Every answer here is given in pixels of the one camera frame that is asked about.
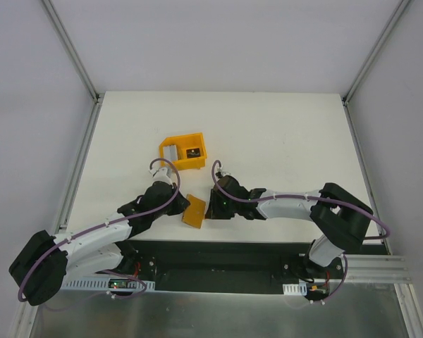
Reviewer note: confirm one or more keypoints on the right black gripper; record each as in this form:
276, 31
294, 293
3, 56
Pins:
213, 203

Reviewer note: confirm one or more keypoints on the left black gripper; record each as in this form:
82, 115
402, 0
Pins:
178, 205

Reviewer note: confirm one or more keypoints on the orange leather card holder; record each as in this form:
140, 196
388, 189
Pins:
193, 215

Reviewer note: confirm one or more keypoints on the yellow plastic bin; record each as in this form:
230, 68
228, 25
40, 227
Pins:
184, 142

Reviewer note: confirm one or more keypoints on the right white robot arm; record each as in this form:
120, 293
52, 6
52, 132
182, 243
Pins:
342, 218

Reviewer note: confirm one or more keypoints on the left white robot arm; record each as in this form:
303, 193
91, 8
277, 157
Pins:
48, 261

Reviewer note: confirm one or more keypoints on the black credit card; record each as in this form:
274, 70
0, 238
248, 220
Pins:
193, 153

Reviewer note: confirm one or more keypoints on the grey credit card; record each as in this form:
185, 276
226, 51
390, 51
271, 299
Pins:
170, 153

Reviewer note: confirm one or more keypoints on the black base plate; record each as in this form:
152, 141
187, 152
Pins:
223, 267

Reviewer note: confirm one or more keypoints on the left aluminium frame post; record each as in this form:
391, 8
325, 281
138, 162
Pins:
68, 46

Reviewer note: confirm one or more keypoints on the aluminium frame post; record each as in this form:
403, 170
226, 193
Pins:
68, 46
380, 42

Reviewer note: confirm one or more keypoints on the right white cable duct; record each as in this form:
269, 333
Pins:
299, 289

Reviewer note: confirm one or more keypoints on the white cable duct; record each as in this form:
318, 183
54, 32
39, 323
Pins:
105, 283
299, 289

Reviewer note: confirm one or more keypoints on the left white cable duct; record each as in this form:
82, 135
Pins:
105, 283

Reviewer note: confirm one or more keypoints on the right aluminium rail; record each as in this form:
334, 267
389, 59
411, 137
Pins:
378, 269

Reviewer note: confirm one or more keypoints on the right aluminium frame post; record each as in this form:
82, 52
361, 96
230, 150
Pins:
380, 42

